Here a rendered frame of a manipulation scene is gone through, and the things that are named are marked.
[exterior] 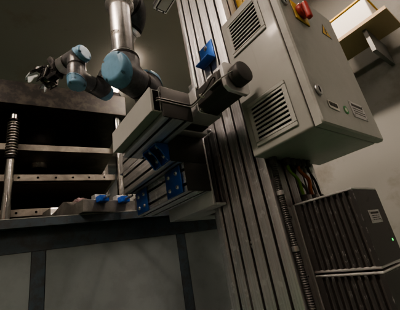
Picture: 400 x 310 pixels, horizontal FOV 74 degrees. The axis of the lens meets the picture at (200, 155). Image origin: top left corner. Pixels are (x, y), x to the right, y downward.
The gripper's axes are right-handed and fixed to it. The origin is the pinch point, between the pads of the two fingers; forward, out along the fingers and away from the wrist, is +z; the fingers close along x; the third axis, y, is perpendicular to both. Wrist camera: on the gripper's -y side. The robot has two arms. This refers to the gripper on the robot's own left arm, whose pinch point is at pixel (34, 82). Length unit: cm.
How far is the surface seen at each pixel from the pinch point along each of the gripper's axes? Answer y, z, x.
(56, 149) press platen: -13, 69, 59
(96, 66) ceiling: -202, 126, 133
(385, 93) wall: -45, -180, 204
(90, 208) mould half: 61, -15, 26
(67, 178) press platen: 11, 62, 68
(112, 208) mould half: 60, -18, 37
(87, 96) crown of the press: -59, 46, 64
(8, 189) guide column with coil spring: 24, 78, 37
